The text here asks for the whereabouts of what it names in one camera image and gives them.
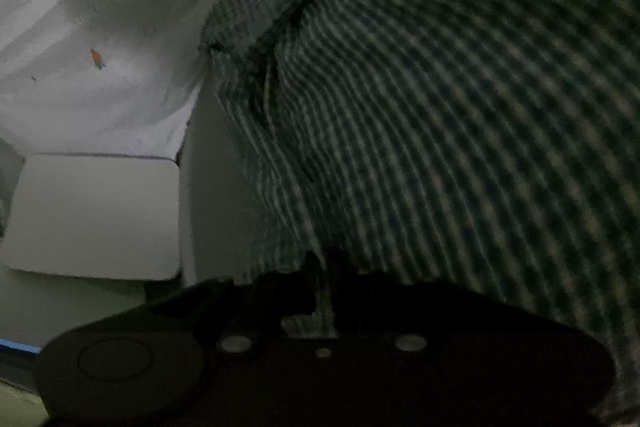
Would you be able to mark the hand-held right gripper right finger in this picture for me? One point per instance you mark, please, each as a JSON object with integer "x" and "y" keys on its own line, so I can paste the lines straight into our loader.
{"x": 380, "y": 307}

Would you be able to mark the white rounded board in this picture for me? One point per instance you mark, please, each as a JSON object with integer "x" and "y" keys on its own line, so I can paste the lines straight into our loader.
{"x": 90, "y": 217}

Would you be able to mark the blue edge strip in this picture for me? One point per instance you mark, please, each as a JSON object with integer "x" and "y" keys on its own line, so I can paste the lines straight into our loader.
{"x": 20, "y": 346}

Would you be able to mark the blue checked shirt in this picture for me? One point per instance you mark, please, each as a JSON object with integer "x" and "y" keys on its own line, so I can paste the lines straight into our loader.
{"x": 450, "y": 107}

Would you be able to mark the carrot print sheet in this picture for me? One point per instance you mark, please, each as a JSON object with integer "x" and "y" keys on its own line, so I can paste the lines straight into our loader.
{"x": 75, "y": 107}

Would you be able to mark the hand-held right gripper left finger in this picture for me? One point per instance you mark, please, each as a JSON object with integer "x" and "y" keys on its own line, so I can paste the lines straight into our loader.
{"x": 250, "y": 302}

